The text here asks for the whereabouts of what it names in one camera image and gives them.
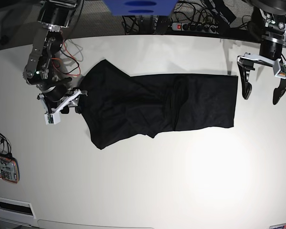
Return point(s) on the white table cable grommet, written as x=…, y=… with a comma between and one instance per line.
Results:
x=17, y=207

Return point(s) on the orange clear component case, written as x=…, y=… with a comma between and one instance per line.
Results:
x=9, y=169

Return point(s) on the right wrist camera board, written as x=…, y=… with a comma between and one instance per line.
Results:
x=49, y=119

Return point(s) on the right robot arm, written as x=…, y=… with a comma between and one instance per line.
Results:
x=56, y=94

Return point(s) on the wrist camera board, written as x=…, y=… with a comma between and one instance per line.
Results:
x=282, y=70
x=49, y=119

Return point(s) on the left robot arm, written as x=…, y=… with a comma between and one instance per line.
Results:
x=268, y=26

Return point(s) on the black T-shirt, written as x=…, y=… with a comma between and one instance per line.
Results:
x=117, y=106

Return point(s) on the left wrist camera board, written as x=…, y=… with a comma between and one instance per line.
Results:
x=282, y=70

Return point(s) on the black power strip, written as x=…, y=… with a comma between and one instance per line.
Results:
x=200, y=27

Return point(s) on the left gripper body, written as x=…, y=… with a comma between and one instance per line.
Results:
x=269, y=54

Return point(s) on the blue plastic bin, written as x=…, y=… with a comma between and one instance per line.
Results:
x=140, y=7

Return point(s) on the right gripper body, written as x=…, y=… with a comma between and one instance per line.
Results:
x=71, y=99

